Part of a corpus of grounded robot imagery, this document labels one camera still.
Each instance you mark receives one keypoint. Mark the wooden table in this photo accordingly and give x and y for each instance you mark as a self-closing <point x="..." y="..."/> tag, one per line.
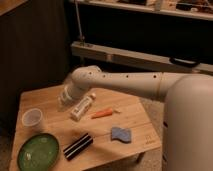
<point x="103" y="150"/>

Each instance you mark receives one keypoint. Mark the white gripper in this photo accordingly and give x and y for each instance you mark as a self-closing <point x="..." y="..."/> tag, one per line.
<point x="70" y="95"/>

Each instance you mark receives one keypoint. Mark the green round plate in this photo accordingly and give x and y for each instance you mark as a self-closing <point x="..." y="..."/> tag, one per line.
<point x="38" y="153"/>

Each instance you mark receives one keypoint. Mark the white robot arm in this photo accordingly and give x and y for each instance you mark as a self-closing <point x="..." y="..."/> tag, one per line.
<point x="188" y="109"/>

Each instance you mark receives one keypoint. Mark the upper shelf with clutter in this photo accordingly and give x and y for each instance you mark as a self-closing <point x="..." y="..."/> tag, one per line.
<point x="156" y="7"/>

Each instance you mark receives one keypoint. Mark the black white striped box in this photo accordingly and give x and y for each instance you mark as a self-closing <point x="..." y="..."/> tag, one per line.
<point x="77" y="147"/>

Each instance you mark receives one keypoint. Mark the white plastic bottle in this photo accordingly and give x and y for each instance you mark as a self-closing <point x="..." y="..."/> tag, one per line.
<point x="81" y="108"/>

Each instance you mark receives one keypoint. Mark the blue sponge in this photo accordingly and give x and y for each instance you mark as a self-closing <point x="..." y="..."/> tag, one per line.
<point x="121" y="134"/>

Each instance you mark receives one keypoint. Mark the metal pole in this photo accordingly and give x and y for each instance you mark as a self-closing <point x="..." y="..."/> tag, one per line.
<point x="81" y="37"/>

